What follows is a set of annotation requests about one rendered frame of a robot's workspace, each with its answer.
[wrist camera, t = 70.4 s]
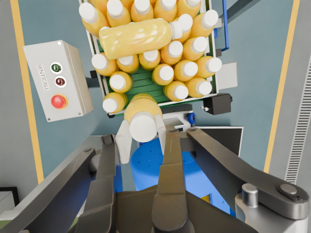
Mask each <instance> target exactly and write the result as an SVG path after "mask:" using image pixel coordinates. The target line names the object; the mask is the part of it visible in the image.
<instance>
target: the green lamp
mask: <svg viewBox="0 0 311 233"><path fill-rule="evenodd" d="M51 70H52V71H53V72H56V73H58V72H60V70H61V67H60V65H58V64H56V63H55V64H52V65H51Z"/></svg>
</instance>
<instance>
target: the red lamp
mask: <svg viewBox="0 0 311 233"><path fill-rule="evenodd" d="M55 83H56V84H57V85H58V86H63V85H64V84H65V81H64V79H63V78H56V80H55Z"/></svg>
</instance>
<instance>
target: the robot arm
mask: <svg viewBox="0 0 311 233"><path fill-rule="evenodd" d="M155 119H156V124H157V129H158V135H159V139H160V144H161V148H162V154H163V155H164V157H163V165H160V171H159V178H158V184H156V185H153V186H150V187H148V188H146V189H143V190H140V191H123V183H122V172H121V163H122V164H126V163H128V162H129V157H130V151H131V142H132V136H131V135H130V131H129V122H128V120H123V122H122V124H121V126H120V128H119V131H118V133H117V135H113V134H106V135H103V136H101V142H102V148H101V149H99V150H95V148H94V147H88V148H85V149H84V150H82V151H81V152H80V153H79V154H78V155H77V156H76V157H75V158H74V159H73V160H72V161H71V162H70V163H69V164H68V165H67V166H66V167H65V168H64V169H63V170H62V171H61V172H60V173H59V174H58V175H57V176H56V177H55V178H54V179H53V180H52V181H51V182H50V183H49V184H48V185H47V186H46V187H45V188H44V189H43V190H42V191H41V192H40V193H39V194H38V195H37V196H36V197H35V198H34V199H33V200H32V202H31V203H30V204H29V205H28V206H27V207H26V208H25V209H24V210H23V211H22V212H21V213H20V214H19V215H18V216H17V217H15V218H14V219H13V220H11V221H10V222H9V223H7V224H6V225H5V226H4V227H2V228H1V229H0V233H307V228H308V213H309V201H310V197H309V195H308V193H307V192H306V191H305V190H304V189H302V188H301V187H299V186H297V185H295V184H292V183H290V182H287V181H285V180H283V179H281V178H278V177H276V176H273V175H271V174H268V173H266V172H263V171H261V170H259V169H256V168H254V167H253V166H251V165H250V164H248V163H247V162H246V161H244V160H243V159H241V158H240V157H238V156H237V155H236V154H234V153H233V152H231V151H230V150H229V149H227V148H226V147H224V146H223V145H222V144H220V143H219V142H217V141H216V140H215V139H213V138H212V137H210V136H209V135H208V134H206V133H205V132H204V131H202V130H201V129H199V128H196V127H191V128H188V129H186V133H180V132H179V130H178V129H176V128H175V126H174V125H172V124H169V125H164V123H163V120H162V117H161V115H160V114H156V115H155ZM182 152H189V154H190V155H191V157H192V158H193V159H194V161H195V162H196V163H197V165H198V166H199V167H200V169H201V170H202V171H203V173H204V174H205V175H206V176H207V178H208V179H209V180H210V182H211V183H212V184H213V186H214V187H215V188H216V190H217V191H218V192H219V193H220V195H221V196H222V198H223V199H224V200H225V201H226V202H227V204H228V205H229V206H230V208H231V209H232V210H233V211H234V212H235V213H236V217H234V216H232V215H230V214H228V213H226V212H224V211H223V210H221V209H219V208H217V207H216V206H214V205H212V204H210V203H208V202H207V201H205V200H203V199H201V198H199V197H198V196H196V195H194V194H192V193H190V192H189V191H187V187H186V180H185V172H184V164H183V156H182ZM120 160H121V163H120ZM85 200H86V203H85V207H84V211H83V213H82V214H81V215H80V216H79V218H78V221H77V223H76V224H75V225H74V226H73V227H71V225H72V224H73V222H74V220H75V218H76V216H77V215H78V213H79V211H80V209H81V207H82V205H83V204H84V202H85ZM70 227H71V228H70Z"/></svg>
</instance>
